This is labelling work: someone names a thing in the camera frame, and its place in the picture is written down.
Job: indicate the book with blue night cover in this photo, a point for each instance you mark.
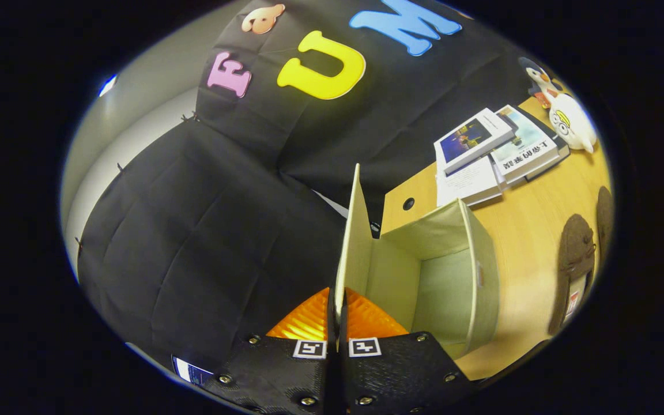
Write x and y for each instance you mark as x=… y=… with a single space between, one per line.
x=470 y=138

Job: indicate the pale green fabric storage box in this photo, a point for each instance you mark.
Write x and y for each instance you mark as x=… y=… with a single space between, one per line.
x=447 y=288

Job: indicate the brown fuzzy moccasin shoe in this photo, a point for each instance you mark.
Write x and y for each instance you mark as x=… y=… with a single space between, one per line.
x=574 y=259
x=605 y=219

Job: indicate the white round plush toy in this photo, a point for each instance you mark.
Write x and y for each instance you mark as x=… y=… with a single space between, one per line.
x=573 y=124

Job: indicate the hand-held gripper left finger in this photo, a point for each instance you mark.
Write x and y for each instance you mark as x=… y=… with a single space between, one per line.
x=286 y=374

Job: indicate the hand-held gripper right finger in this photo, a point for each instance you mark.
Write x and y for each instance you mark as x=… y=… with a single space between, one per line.
x=395 y=374

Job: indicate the black book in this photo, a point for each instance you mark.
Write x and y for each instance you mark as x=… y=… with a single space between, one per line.
x=559 y=151

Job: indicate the penguin plush toy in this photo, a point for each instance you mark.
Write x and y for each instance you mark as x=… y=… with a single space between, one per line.
x=538 y=78

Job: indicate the white text-covered book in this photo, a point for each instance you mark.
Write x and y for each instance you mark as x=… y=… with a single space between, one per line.
x=467 y=183

